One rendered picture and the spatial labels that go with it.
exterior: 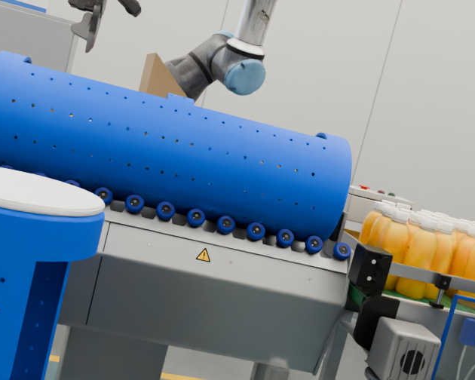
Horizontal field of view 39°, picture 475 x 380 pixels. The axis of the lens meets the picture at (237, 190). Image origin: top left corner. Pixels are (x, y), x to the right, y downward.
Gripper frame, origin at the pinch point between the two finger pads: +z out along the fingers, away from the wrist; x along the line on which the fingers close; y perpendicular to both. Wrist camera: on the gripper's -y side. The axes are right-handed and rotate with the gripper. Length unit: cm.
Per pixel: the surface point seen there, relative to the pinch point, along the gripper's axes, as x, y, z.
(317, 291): 13, -67, 43
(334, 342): -28, -90, 67
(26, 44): -138, 39, -2
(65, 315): 7, -9, 64
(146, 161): 13.7, -19.0, 22.3
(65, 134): 13.9, -0.1, 20.7
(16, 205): 76, -2, 27
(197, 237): 11, -35, 37
